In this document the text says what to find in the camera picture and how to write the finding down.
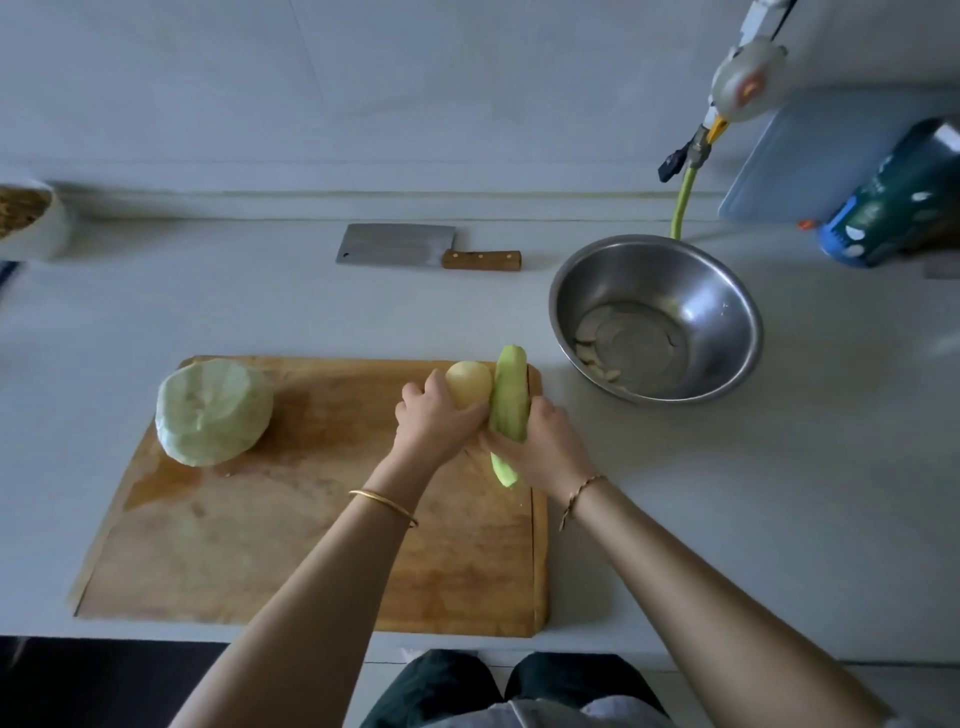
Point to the gold bangle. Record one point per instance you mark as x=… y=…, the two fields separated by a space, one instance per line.
x=383 y=504

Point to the pale green cabbage vegetable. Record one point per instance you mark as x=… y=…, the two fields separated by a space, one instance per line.
x=213 y=413

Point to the wooden cutting board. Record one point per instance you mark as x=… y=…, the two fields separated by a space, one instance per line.
x=255 y=540

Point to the deep stainless steel bowl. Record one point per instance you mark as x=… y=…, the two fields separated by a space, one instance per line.
x=690 y=293

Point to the peeled yellow potato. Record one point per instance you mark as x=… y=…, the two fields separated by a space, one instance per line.
x=470 y=383

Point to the white bowl of noodles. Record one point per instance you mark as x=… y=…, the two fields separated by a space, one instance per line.
x=27 y=222

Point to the dark green trousers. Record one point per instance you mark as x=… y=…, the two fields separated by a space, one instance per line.
x=435 y=683

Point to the person's right hand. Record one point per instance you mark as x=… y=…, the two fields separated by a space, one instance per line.
x=548 y=458

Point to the light blue plastic board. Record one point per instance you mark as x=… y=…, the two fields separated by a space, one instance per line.
x=810 y=150

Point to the small orange object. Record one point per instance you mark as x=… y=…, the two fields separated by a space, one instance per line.
x=807 y=225

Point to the dark green bottle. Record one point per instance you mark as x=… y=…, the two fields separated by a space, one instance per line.
x=893 y=203

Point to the white patterned garment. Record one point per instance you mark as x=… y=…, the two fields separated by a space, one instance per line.
x=555 y=714

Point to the person's left hand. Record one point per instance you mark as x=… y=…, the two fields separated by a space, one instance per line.
x=432 y=423

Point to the person's left forearm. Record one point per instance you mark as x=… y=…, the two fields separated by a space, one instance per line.
x=308 y=615

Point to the white faucet with orange button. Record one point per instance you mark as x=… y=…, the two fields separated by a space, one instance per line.
x=747 y=78

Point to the pile of garlic cloves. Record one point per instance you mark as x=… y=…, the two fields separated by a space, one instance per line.
x=597 y=360

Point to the peeled green cucumber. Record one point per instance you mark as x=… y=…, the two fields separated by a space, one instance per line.
x=510 y=393

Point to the person's right forearm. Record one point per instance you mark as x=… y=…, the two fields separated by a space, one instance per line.
x=720 y=630

